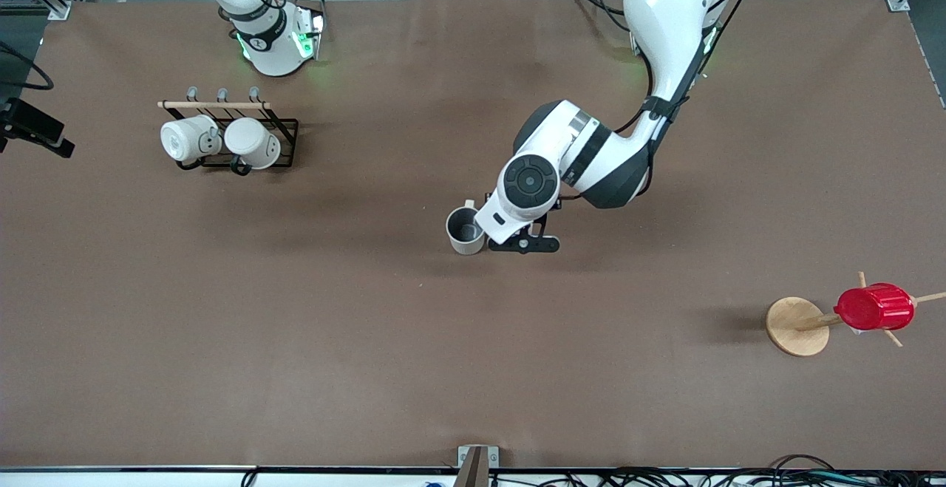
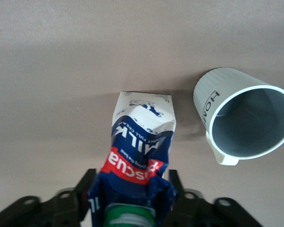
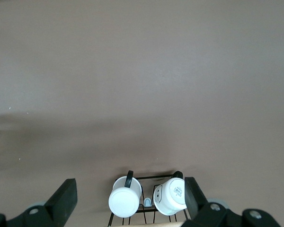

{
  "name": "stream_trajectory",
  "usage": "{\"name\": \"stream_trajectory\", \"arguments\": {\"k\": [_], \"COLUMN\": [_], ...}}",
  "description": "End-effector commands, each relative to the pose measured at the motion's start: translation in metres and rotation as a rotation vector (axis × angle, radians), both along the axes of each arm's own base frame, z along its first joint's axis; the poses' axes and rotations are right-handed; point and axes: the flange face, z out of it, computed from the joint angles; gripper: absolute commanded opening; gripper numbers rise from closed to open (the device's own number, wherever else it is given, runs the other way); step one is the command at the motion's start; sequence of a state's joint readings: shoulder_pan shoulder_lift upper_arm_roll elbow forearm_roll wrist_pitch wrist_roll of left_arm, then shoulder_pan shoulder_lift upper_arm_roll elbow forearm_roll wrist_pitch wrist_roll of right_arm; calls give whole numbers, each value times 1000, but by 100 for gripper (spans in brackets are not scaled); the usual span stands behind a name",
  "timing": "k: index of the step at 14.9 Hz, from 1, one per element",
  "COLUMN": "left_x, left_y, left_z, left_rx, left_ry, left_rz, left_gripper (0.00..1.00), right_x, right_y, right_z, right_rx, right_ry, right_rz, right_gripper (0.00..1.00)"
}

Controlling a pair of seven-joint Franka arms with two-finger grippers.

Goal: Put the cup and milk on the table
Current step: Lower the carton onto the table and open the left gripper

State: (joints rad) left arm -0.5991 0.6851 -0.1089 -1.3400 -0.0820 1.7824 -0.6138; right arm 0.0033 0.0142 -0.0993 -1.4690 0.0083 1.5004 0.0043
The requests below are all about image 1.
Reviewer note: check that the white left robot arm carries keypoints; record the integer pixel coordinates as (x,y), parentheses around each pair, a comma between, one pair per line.
(665,21)

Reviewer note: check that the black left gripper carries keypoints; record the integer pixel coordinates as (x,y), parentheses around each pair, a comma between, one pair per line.
(557,205)

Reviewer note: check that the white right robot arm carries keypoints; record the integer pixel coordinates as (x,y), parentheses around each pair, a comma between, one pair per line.
(270,43)

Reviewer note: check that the wooden mug tree stand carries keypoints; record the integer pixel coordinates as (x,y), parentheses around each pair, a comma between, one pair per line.
(797,327)

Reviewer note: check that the white mug grey inside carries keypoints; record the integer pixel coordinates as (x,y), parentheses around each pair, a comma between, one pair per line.
(465,239)

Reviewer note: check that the white ceramic mug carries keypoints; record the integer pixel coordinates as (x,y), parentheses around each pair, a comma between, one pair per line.
(253,141)
(186,140)

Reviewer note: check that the red plastic cup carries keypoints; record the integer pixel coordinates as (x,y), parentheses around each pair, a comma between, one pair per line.
(876,307)

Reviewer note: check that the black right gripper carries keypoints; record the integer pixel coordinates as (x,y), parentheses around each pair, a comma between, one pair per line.
(32,120)

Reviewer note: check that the metal table edge bracket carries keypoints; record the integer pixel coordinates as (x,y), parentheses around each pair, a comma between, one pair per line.
(477,461)

